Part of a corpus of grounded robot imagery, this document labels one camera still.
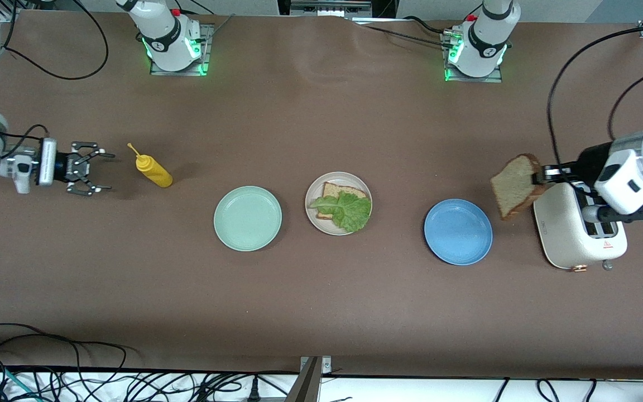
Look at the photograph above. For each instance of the yellow squeeze bottle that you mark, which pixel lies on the yellow squeeze bottle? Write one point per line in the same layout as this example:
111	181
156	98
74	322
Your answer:
157	172

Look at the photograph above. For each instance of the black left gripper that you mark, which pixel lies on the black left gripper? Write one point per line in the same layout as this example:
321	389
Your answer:
590	159

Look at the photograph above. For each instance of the green lettuce leaf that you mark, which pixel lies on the green lettuce leaf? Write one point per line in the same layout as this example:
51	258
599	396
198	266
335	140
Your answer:
349	212

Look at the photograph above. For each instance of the white toaster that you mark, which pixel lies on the white toaster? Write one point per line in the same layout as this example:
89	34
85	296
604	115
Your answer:
558	234

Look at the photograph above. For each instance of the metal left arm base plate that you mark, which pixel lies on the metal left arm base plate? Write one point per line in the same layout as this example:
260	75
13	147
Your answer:
475	79

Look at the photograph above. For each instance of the grey metal bracket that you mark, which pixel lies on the grey metal bracket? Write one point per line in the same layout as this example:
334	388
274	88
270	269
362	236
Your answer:
305	385

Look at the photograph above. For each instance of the beige plate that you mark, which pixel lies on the beige plate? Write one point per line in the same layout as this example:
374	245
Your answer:
321	223

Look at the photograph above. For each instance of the black power plug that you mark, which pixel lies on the black power plug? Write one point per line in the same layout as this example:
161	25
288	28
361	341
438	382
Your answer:
253	389

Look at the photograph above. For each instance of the brown bread slice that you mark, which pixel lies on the brown bread slice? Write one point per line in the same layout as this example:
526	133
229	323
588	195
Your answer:
335	191
514	187

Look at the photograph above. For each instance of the blue plate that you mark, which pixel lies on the blue plate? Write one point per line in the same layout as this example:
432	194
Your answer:
458	232

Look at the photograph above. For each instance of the mint green plate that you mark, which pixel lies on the mint green plate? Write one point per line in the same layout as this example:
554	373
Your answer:
247	219

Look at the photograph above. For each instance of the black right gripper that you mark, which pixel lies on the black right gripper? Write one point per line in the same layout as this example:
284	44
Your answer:
63	166

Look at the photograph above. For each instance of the brown table cover sheet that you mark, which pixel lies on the brown table cover sheet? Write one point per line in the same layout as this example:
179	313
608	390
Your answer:
321	312

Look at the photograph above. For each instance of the black equipment box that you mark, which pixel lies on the black equipment box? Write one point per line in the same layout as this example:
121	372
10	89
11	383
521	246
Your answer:
332	6

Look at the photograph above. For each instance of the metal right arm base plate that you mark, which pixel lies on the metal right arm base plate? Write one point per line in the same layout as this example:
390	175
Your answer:
206	56

